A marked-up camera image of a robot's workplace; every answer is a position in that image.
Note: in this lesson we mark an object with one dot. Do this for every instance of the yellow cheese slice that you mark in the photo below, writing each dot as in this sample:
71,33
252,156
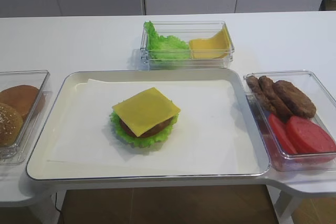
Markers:
145,110

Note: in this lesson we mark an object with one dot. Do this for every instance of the white paper sheet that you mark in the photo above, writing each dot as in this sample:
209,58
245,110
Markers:
210,123

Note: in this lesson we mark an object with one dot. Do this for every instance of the green lettuce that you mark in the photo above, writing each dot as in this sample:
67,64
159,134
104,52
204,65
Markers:
141,142

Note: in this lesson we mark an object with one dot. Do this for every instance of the sesame top bun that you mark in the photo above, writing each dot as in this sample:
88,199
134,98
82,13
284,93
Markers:
11,123

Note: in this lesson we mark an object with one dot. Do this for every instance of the green lettuce leaf in box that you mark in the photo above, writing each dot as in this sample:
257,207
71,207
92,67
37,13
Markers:
165,47

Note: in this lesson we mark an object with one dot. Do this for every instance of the clear lettuce cheese container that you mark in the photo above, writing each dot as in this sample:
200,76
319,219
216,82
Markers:
186,31

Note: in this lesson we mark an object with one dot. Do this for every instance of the yellow cheese slices in box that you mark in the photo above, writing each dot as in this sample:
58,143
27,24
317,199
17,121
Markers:
218,46

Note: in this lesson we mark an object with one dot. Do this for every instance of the white rectangular serving tray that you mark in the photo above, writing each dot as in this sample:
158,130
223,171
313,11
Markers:
251,158

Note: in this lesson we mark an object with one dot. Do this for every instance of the brown meat patty back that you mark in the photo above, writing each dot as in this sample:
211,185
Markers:
253,84

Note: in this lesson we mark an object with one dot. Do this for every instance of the brown meat patty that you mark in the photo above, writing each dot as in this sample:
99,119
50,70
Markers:
282,110
296,101
253,84

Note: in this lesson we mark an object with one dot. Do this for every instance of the brown meat patty middle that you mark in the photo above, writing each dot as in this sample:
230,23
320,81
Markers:
282,110

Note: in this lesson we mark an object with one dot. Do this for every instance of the red tomato slice back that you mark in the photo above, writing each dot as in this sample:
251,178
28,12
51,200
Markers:
279,130

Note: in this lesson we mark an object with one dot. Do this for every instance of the red tomato slice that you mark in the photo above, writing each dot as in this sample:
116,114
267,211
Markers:
279,130
307,137

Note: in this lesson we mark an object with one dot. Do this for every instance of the clear patty tomato container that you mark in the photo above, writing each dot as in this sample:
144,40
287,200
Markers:
308,83

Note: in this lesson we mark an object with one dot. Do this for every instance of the brown meat patty front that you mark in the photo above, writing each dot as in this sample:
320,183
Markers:
296,101

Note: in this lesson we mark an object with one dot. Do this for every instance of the clear bun container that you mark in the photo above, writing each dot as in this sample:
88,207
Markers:
16,153

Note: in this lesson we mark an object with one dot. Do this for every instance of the red tomato slice front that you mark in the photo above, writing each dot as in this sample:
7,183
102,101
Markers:
307,137

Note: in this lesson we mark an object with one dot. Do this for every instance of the plain bottom bun in box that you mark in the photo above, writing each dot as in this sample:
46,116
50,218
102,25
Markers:
21,98

